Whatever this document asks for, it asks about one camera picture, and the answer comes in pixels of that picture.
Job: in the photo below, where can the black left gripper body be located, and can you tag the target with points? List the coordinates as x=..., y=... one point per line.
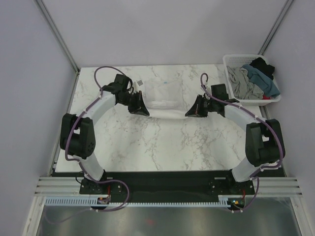
x=127, y=101

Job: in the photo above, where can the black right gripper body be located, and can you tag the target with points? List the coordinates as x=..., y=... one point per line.
x=210, y=105

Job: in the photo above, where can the white t-shirt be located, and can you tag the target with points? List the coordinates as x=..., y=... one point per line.
x=164, y=99

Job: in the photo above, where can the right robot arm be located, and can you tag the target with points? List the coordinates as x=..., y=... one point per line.
x=264, y=145

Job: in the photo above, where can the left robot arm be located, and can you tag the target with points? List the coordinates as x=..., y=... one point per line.
x=78, y=133

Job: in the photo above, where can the grey t-shirt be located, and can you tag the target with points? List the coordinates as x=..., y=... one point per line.
x=242, y=87

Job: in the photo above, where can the white plastic laundry basket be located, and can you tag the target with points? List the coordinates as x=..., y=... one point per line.
x=238, y=60

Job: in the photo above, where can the red garment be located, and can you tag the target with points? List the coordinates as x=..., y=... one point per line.
x=266, y=98

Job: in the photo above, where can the teal blue t-shirt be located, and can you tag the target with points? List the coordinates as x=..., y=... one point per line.
x=262, y=81

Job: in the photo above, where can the black t-shirt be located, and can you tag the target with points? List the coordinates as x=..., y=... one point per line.
x=267, y=69

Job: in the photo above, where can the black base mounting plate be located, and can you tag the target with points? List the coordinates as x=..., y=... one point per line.
x=174, y=186

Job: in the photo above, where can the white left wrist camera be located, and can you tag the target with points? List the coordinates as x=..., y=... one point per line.
x=138, y=85

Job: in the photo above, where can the white slotted cable duct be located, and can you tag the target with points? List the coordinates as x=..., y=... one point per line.
x=110, y=202

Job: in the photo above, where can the aluminium rail frame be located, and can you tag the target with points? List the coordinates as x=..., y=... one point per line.
x=268, y=187

